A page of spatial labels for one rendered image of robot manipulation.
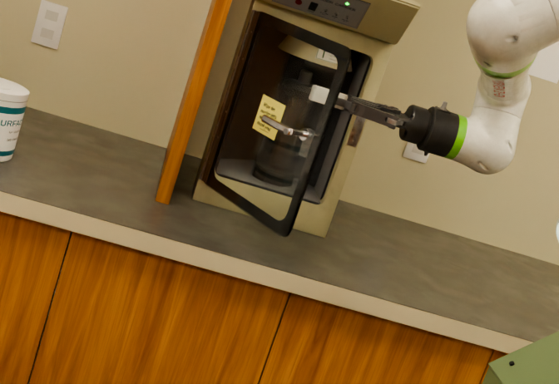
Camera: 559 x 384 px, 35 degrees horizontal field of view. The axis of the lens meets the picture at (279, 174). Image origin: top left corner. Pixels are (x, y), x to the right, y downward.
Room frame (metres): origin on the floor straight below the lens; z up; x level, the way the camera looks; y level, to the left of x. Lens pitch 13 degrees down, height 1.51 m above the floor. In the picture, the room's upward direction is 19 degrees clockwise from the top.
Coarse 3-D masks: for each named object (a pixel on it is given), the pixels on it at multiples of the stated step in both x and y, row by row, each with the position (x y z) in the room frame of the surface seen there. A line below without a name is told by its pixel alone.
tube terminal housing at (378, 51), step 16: (256, 0) 1.94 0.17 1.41; (288, 16) 1.95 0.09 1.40; (304, 16) 1.95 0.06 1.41; (320, 32) 1.96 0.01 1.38; (336, 32) 1.97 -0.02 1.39; (352, 32) 1.97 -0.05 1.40; (352, 48) 1.97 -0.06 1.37; (368, 48) 1.98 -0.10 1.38; (384, 48) 1.98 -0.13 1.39; (384, 64) 1.98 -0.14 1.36; (368, 80) 1.98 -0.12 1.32; (224, 96) 1.94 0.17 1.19; (368, 96) 1.98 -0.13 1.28; (352, 128) 1.98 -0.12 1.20; (208, 144) 1.97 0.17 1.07; (336, 160) 2.01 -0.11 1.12; (352, 160) 1.99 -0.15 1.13; (336, 176) 1.98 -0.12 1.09; (208, 192) 1.94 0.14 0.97; (336, 192) 1.98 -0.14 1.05; (224, 208) 1.95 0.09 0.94; (304, 208) 1.98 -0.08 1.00; (320, 208) 1.98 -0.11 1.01; (304, 224) 1.98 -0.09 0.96; (320, 224) 1.98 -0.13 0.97
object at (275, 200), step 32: (256, 32) 1.91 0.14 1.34; (288, 32) 1.84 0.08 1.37; (256, 64) 1.88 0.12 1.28; (288, 64) 1.82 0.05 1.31; (320, 64) 1.75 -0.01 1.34; (256, 96) 1.86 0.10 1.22; (288, 96) 1.79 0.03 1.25; (320, 96) 1.73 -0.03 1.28; (224, 128) 1.91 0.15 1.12; (320, 128) 1.71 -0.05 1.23; (224, 160) 1.89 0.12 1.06; (256, 160) 1.82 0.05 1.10; (288, 160) 1.75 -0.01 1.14; (224, 192) 1.86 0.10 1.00; (256, 192) 1.79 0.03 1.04; (288, 192) 1.73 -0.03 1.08; (288, 224) 1.71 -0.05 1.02
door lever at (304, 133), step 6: (264, 120) 1.75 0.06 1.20; (270, 120) 1.74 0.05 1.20; (276, 120) 1.74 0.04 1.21; (276, 126) 1.73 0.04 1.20; (282, 126) 1.71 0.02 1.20; (288, 126) 1.71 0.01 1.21; (282, 132) 1.71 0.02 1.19; (288, 132) 1.70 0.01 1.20; (294, 132) 1.71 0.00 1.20; (300, 132) 1.72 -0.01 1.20; (306, 132) 1.73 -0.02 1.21; (300, 138) 1.74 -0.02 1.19; (306, 138) 1.73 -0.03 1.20
